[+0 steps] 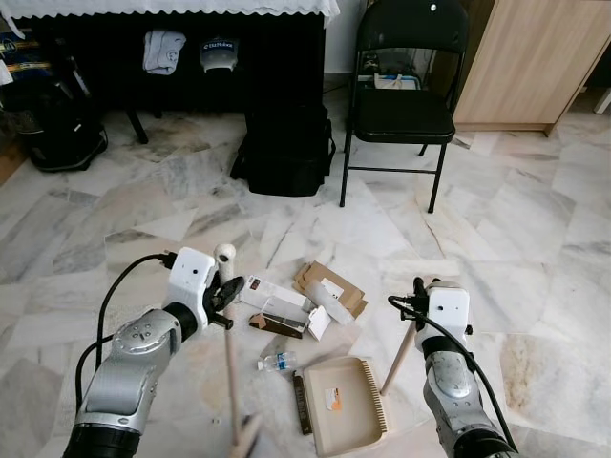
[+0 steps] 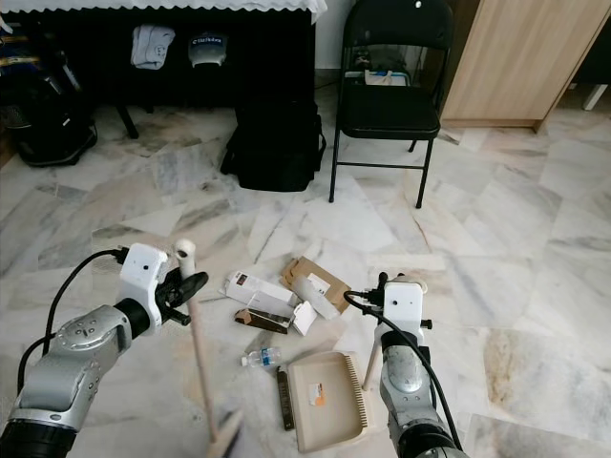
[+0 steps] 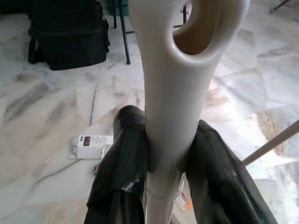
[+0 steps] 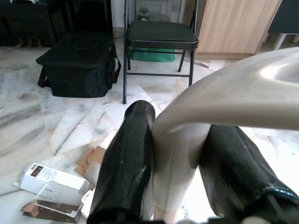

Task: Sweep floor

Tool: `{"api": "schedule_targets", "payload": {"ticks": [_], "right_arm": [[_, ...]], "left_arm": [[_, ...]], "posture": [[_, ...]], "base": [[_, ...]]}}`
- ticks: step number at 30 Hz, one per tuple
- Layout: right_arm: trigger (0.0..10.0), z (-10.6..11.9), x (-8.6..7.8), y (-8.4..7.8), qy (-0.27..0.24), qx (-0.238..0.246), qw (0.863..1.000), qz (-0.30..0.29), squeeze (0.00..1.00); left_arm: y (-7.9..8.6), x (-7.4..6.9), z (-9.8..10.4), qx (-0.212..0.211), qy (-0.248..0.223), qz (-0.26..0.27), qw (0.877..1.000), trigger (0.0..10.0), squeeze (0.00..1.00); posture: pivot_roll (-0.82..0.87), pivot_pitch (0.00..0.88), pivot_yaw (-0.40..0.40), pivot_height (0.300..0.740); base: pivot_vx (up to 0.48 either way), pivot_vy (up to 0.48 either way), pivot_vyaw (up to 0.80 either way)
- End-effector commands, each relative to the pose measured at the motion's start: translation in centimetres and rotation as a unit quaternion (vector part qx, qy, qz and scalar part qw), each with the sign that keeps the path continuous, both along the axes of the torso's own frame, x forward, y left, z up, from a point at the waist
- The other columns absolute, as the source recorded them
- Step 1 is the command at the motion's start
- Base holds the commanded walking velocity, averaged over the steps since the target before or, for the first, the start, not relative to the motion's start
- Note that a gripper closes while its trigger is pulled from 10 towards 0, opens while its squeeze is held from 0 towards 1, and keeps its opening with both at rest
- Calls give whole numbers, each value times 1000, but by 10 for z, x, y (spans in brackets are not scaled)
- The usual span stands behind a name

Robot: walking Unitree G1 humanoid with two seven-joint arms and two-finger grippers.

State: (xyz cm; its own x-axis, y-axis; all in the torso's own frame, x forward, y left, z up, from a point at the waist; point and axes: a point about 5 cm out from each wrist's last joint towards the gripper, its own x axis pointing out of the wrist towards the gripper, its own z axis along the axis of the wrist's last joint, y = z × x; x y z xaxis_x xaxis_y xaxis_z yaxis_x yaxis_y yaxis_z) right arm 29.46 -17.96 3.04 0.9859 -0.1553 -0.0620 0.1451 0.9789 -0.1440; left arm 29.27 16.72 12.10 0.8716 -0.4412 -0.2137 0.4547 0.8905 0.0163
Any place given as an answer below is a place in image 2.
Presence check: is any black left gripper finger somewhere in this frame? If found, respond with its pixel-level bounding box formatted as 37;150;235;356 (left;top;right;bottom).
169;271;210;305

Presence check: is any beige broom with white cap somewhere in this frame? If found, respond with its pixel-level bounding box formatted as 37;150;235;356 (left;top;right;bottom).
173;238;246;458

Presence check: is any beige long-handled dustpan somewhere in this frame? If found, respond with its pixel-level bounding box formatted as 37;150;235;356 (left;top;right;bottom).
286;324;388;455

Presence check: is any white paper tube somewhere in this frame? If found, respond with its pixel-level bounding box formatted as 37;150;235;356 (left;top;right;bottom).
304;275;343;321

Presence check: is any white box with dark label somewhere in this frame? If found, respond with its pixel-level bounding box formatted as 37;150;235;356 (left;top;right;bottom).
224;270;273;306

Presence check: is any brown cardboard piece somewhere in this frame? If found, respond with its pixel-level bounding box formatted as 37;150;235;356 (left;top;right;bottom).
280;256;352;314

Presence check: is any dark brown box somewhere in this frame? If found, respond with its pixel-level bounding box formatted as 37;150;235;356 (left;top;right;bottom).
234;308;292;335

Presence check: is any plain white box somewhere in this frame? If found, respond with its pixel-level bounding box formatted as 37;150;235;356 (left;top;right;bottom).
248;291;316;335

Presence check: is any clear plastic water bottle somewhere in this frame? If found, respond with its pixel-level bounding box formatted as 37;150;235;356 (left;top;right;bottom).
242;345;283;368

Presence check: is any black box-shaped bag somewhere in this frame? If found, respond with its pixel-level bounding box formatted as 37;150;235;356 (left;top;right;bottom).
220;98;327;193

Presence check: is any black folding chair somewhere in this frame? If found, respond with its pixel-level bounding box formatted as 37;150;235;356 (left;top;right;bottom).
328;0;457;210

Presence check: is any white plastic bag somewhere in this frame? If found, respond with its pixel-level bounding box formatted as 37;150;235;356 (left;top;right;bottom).
358;69;413;89

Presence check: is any large black backpack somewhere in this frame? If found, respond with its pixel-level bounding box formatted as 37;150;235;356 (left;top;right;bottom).
0;67;98;168

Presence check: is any white cap blue lettering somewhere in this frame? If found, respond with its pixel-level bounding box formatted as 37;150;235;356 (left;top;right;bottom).
187;31;230;69

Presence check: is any light grey hanging cloth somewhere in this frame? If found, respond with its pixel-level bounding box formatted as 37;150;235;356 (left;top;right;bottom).
132;25;178;71

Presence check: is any light wooden cabinet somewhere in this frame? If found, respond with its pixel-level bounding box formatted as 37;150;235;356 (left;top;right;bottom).
439;0;611;132

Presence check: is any white lace tablecloth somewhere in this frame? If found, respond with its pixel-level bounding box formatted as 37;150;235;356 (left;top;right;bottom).
0;0;328;24

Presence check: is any blue yellow patterned bag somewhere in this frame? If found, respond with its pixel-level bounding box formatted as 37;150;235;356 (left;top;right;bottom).
0;24;49;82

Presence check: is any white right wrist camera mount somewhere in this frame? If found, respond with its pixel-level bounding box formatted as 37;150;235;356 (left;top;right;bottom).
382;277;429;344

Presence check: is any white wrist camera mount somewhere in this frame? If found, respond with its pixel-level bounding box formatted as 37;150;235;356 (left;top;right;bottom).
119;242;171;323
382;277;429;344

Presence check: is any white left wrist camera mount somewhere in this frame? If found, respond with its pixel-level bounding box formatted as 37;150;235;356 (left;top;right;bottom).
119;242;171;323

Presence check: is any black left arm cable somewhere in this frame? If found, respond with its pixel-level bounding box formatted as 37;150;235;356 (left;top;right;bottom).
16;246;130;392

